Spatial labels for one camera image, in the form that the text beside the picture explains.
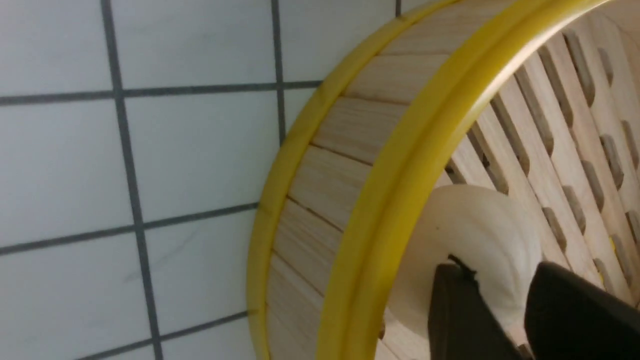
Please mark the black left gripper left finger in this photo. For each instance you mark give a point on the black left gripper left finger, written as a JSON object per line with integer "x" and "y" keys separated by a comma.
{"x": 460, "y": 324}

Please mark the white bun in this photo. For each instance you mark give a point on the white bun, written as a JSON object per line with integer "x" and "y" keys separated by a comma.
{"x": 492, "y": 234}

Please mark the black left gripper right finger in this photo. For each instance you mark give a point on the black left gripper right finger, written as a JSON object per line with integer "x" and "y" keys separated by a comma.
{"x": 569, "y": 318}

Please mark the white grid tablecloth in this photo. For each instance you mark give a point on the white grid tablecloth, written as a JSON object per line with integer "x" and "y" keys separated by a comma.
{"x": 136, "y": 137}

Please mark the bamboo steamer tray yellow rim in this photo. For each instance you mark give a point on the bamboo steamer tray yellow rim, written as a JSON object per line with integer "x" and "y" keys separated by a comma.
{"x": 535, "y": 99}

